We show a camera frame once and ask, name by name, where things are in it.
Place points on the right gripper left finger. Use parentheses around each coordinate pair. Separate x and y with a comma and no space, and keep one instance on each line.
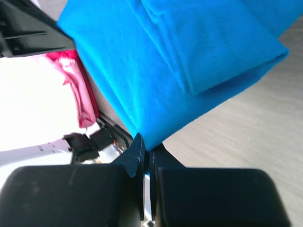
(100,195)

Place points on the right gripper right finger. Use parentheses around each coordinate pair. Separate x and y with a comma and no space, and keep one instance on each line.
(212,197)

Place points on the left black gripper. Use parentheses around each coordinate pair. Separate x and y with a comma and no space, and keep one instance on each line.
(25,30)

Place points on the blue t shirt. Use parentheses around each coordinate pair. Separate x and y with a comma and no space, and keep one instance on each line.
(163,63)

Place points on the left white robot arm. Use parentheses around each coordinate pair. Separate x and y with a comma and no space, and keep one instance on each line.
(38,154)

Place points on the pink folded t shirt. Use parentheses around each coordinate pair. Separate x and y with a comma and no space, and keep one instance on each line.
(43,97)

